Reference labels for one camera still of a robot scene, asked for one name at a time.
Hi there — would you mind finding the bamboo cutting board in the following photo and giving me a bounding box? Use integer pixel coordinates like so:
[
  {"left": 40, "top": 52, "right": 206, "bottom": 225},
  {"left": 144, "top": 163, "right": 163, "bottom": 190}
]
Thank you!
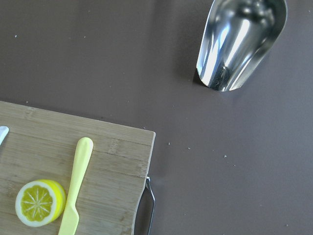
[{"left": 0, "top": 102, "right": 155, "bottom": 235}]

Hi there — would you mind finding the white ceramic spoon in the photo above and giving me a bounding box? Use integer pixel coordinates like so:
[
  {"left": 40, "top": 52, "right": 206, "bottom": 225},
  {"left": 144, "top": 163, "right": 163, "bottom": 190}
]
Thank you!
[{"left": 0, "top": 126, "right": 9, "bottom": 145}]

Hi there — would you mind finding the half lemon slice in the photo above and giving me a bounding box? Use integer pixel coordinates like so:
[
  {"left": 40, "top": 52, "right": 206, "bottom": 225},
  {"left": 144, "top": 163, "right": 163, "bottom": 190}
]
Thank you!
[{"left": 15, "top": 179, "right": 66, "bottom": 227}]

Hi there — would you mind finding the shiny metal scoop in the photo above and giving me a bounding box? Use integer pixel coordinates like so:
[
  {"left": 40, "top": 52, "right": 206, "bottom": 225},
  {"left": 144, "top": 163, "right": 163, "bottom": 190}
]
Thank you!
[{"left": 196, "top": 0, "right": 288, "bottom": 92}]

